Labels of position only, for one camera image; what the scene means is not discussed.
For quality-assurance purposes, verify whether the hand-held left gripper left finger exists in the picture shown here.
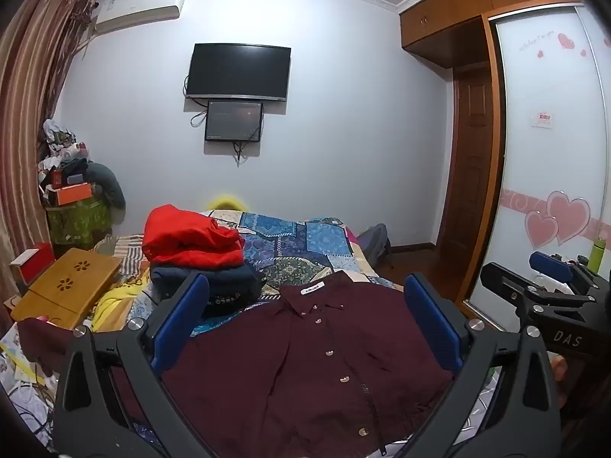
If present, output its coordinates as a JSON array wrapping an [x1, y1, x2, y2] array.
[[52, 271, 225, 458]]

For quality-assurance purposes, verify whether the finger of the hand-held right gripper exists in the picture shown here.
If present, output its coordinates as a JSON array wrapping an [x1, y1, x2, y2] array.
[[480, 261, 595, 318], [529, 251, 602, 297]]

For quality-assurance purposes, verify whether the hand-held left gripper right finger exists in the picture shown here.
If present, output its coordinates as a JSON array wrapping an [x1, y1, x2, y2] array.
[[405, 273, 561, 458]]

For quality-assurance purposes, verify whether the maroon button shirt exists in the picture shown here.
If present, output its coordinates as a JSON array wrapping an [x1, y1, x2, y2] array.
[[19, 269, 478, 458]]

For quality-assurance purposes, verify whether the person's right hand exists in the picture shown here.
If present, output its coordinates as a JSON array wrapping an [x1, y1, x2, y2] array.
[[548, 352, 572, 386]]

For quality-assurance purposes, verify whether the green bottle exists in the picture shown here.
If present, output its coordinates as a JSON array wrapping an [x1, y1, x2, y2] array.
[[587, 237, 608, 274]]

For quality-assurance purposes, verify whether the navy blue garment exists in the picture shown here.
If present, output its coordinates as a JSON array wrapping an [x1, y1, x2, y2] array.
[[150, 263, 261, 299]]

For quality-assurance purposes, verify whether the dark patterned garment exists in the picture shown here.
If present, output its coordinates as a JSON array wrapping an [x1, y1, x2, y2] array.
[[200, 281, 264, 318]]

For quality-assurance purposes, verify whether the yellow cloth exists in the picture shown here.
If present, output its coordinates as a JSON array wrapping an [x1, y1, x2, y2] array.
[[93, 277, 146, 331]]

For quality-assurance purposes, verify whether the white sliding door with hearts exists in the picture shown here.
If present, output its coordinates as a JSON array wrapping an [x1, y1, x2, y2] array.
[[465, 5, 611, 330]]

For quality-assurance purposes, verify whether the red garment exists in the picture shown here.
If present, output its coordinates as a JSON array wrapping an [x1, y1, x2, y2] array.
[[142, 204, 245, 270]]

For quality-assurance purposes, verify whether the grey purple backpack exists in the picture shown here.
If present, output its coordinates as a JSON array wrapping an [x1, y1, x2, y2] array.
[[356, 223, 393, 268]]

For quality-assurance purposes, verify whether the colourful fleece blanket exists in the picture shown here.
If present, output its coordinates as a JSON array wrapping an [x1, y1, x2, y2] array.
[[341, 224, 383, 282]]

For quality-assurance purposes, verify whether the wooden lap table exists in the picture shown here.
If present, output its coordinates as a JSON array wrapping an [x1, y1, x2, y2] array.
[[10, 247, 123, 331]]

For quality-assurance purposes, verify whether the brown wooden door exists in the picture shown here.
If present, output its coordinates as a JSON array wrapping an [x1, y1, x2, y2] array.
[[451, 69, 495, 273]]

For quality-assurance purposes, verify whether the yellow object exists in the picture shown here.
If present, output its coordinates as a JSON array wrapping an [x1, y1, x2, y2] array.
[[207, 194, 246, 213]]

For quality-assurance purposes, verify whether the blue patchwork bed sheet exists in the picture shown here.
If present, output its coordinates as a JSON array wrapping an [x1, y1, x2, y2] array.
[[129, 207, 406, 339]]

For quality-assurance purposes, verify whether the green patterned cover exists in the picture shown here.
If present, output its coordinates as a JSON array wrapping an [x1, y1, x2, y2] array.
[[46, 198, 113, 249]]

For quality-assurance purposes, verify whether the red box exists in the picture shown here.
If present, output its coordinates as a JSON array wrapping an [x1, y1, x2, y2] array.
[[10, 242, 55, 284]]

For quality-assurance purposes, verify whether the grey garment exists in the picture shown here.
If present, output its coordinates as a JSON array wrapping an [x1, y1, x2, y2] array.
[[86, 162, 127, 213]]

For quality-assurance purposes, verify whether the printed white sheet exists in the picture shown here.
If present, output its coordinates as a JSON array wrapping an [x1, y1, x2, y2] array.
[[0, 322, 63, 435]]

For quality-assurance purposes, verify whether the orange box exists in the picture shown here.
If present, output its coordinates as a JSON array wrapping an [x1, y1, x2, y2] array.
[[53, 182, 94, 207]]

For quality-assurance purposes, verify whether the pile of clutter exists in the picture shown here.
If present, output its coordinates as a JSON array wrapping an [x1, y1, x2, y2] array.
[[38, 118, 91, 187]]

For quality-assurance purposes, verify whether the brown striped curtain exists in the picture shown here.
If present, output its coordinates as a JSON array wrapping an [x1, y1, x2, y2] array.
[[0, 0, 99, 297]]

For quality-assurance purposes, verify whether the wooden wardrobe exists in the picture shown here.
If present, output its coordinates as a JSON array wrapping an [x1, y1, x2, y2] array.
[[400, 0, 580, 306]]

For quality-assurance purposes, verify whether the white air conditioner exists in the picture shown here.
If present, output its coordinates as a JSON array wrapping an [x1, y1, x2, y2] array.
[[93, 0, 188, 35]]

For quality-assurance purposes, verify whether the small black wall monitor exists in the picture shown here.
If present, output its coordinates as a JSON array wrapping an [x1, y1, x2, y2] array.
[[205, 100, 264, 143]]

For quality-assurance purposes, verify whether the black wall television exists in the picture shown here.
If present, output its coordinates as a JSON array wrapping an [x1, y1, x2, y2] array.
[[185, 43, 292, 102]]

